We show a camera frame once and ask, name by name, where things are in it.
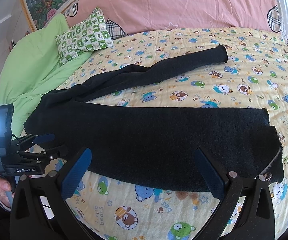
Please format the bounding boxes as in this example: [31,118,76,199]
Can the black fleece pants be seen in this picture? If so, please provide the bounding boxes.
[24,45,284,192]

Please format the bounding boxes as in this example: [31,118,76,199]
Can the person's left hand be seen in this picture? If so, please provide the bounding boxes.
[0,176,14,208]

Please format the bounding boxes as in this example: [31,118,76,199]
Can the green duvet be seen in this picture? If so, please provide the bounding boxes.
[0,14,91,137]

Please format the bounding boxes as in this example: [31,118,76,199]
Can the green checkered pillow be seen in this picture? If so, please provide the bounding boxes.
[55,7,114,65]

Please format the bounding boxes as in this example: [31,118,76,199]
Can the yellow bear print bedsheet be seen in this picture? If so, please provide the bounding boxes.
[20,27,288,240]

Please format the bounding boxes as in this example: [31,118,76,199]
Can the pink plaid-heart quilt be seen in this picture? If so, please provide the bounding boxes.
[65,0,282,34]

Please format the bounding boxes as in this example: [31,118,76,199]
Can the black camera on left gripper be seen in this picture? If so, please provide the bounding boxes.
[0,103,14,151]

